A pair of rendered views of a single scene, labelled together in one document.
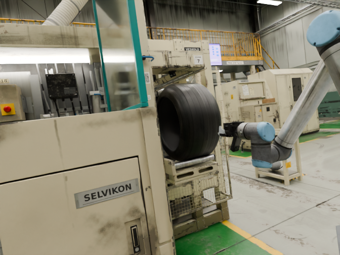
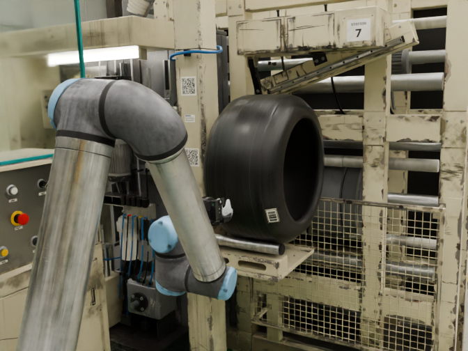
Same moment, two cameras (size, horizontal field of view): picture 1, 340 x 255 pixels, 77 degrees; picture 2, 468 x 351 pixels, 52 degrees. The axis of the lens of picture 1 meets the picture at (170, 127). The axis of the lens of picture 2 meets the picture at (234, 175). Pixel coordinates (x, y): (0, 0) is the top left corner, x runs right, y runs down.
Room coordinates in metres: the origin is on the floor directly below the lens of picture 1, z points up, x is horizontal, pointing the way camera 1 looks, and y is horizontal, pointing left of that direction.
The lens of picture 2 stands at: (0.43, -1.58, 1.49)
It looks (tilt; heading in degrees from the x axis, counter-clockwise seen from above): 10 degrees down; 55
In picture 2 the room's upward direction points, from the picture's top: 2 degrees counter-clockwise
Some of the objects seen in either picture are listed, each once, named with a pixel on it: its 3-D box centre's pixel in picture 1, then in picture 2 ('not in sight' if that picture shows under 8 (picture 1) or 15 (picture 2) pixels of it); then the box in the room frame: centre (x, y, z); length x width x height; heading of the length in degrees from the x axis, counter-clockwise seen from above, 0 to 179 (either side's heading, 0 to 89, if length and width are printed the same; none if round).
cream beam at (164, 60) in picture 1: (168, 62); (311, 35); (1.93, -0.06, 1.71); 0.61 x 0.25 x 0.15; 114
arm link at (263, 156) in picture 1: (262, 154); (174, 270); (1.03, -0.43, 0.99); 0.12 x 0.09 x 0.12; 121
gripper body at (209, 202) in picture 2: (235, 129); (205, 214); (1.19, -0.36, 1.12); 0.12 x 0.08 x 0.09; 24
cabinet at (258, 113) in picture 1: (260, 126); not in sight; (5.84, -2.46, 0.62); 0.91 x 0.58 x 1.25; 115
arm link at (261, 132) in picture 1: (259, 132); (173, 232); (1.03, -0.43, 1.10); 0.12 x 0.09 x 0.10; 24
